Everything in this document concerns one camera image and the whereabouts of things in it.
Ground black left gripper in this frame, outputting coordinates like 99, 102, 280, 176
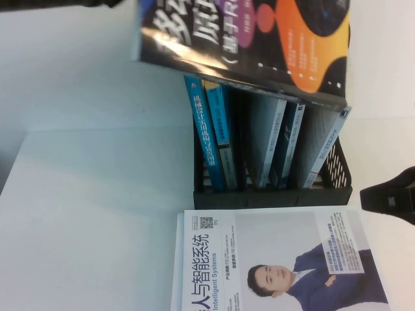
82, 0, 139, 8

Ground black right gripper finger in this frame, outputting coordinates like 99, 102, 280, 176
359, 166, 415, 199
361, 195, 415, 227

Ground dark mobile robot ROS book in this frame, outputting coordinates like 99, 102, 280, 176
130, 0, 353, 113

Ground black plastic book stand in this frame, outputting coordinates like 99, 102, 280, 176
191, 29, 354, 211

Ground grey cover light blue spine book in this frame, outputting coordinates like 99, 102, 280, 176
292, 105, 353, 189

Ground white spine automotive book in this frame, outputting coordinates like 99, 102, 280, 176
270, 102, 307, 189

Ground grey book orange white spine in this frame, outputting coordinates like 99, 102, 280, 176
244, 93, 289, 189

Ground blue hardcover mechanical design book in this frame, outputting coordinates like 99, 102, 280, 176
183, 75, 228, 191

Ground white intelligent systems magazine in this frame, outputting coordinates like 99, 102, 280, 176
180, 206, 390, 311

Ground blue paperback yellowed pages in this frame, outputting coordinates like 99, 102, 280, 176
203, 80, 239, 190

